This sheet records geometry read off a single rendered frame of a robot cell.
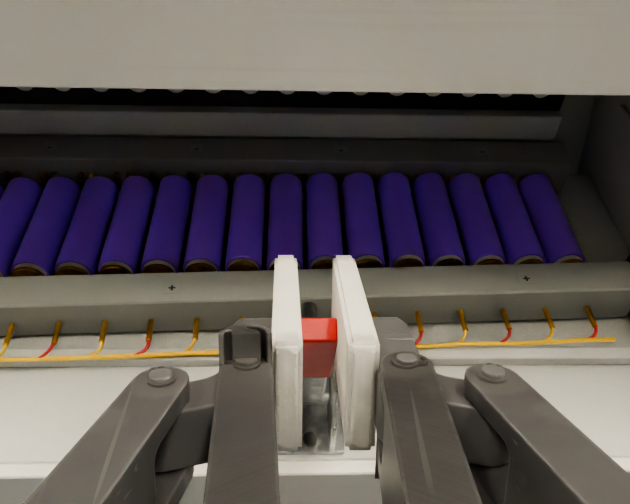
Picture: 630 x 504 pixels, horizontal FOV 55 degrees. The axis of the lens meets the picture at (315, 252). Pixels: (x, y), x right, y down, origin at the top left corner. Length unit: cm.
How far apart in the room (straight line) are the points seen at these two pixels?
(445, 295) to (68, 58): 18
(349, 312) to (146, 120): 23
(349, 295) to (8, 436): 17
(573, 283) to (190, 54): 20
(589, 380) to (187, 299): 19
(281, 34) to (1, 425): 20
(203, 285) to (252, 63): 13
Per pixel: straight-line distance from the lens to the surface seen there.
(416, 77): 19
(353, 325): 15
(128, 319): 29
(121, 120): 37
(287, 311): 16
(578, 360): 31
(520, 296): 30
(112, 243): 31
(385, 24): 18
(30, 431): 29
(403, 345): 16
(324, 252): 30
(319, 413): 27
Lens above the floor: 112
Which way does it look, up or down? 29 degrees down
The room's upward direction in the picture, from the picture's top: 1 degrees clockwise
